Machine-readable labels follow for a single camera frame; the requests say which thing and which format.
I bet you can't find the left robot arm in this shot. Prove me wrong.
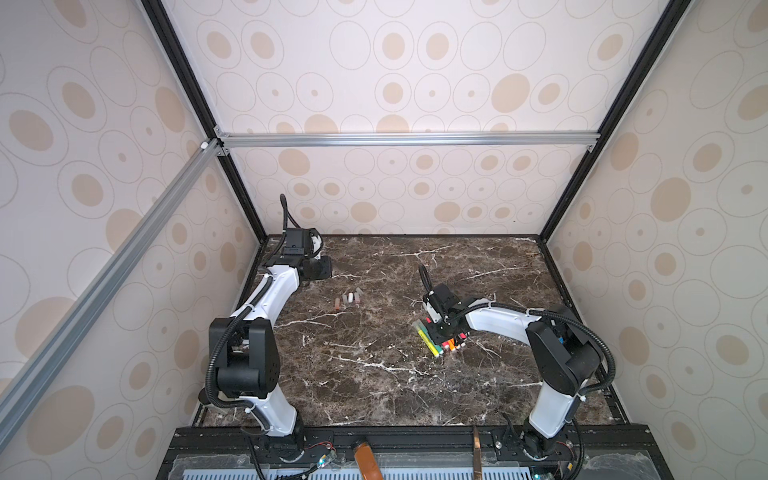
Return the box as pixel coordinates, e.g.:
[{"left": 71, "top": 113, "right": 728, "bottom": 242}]
[{"left": 203, "top": 255, "right": 332, "bottom": 437}]

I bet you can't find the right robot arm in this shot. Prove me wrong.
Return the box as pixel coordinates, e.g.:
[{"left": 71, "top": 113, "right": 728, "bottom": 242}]
[{"left": 421, "top": 291, "right": 616, "bottom": 455}]

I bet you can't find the green highlighter pen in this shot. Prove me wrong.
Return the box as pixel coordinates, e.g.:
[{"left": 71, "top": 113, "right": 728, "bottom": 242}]
[{"left": 416, "top": 319, "right": 445, "bottom": 355}]

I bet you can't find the thin wooden stick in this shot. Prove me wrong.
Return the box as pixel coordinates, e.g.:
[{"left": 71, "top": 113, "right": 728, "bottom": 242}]
[{"left": 472, "top": 426, "right": 483, "bottom": 480}]

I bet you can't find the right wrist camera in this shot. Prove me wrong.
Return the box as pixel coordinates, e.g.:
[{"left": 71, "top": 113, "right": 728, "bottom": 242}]
[{"left": 423, "top": 284, "right": 461, "bottom": 323}]

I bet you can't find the horizontal aluminium rail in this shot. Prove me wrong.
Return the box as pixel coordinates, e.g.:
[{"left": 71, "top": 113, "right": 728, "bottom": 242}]
[{"left": 220, "top": 130, "right": 600, "bottom": 149}]

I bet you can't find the brown handle tool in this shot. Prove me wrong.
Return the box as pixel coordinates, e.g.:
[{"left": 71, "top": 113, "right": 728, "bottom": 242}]
[{"left": 354, "top": 442, "right": 384, "bottom": 480}]

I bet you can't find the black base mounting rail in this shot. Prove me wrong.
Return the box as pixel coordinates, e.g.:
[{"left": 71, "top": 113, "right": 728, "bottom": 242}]
[{"left": 161, "top": 424, "right": 661, "bottom": 470}]

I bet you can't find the diagonal aluminium rail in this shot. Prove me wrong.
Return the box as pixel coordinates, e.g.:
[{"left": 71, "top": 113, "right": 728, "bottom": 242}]
[{"left": 1, "top": 138, "right": 223, "bottom": 449}]

